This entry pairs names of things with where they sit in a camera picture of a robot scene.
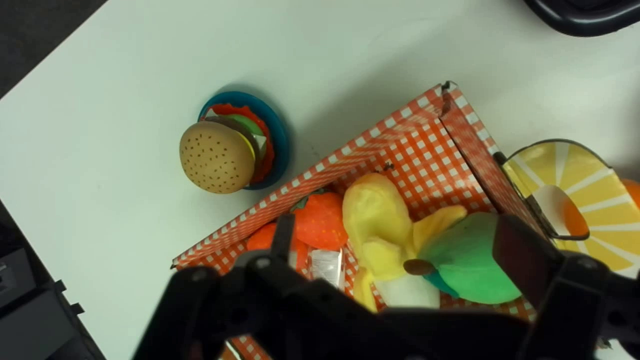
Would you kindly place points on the small blue plate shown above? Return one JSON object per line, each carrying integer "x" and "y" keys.
{"x": 281, "y": 132}

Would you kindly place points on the orange plush toy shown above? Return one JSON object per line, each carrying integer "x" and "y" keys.
{"x": 321, "y": 222}

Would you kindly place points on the red checked cardboard basket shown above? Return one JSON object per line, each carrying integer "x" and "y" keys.
{"x": 412, "y": 146}

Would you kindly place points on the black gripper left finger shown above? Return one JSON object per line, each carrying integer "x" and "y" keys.
{"x": 283, "y": 241}

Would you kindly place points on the yellow toy banana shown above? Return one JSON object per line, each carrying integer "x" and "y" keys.
{"x": 381, "y": 220}

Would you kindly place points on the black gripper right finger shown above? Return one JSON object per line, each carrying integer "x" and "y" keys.
{"x": 527, "y": 260}

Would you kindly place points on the green plush toy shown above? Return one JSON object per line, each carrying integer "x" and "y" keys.
{"x": 473, "y": 260}

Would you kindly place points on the yellow citrus slice toy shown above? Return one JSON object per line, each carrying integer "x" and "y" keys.
{"x": 601, "y": 192}

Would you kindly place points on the plush burger toy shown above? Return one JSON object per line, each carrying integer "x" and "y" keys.
{"x": 216, "y": 156}

